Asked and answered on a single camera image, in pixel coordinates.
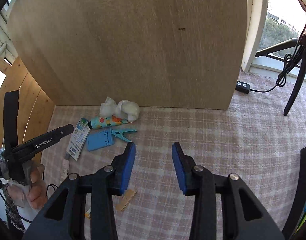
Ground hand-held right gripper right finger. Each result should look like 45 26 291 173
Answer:
172 142 285 240

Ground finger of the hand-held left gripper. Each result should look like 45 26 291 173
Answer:
53 124 74 141

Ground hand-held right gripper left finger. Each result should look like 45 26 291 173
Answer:
23 142 136 240

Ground white blue paper leaflet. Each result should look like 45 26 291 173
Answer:
65 118 91 161

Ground blue card holder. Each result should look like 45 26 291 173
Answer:
86 127 115 152

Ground teal plastic clothespin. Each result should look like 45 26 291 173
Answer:
111 129 137 142

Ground teal floral tube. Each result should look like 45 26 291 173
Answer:
88 115 129 130

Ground person's left hand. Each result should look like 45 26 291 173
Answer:
8 161 48 209

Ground wooden clothespin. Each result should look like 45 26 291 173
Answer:
115 189 137 212

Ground small white tube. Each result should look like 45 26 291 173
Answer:
61 152 71 180

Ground pine wood panel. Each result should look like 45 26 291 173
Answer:
0 57 55 173

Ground pink plaid cloth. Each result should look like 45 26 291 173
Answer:
39 69 306 240

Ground crumpled white wrapper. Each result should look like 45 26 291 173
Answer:
115 100 140 122

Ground speckled dark cloth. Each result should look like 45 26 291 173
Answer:
4 197 26 232

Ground plywood board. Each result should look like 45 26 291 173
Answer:
6 0 248 111

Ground black tripod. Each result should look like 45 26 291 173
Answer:
255 34 306 117

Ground apartment buildings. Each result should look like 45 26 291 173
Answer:
267 11 300 32

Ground black cable with inline switch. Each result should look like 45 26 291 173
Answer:
235 44 305 95

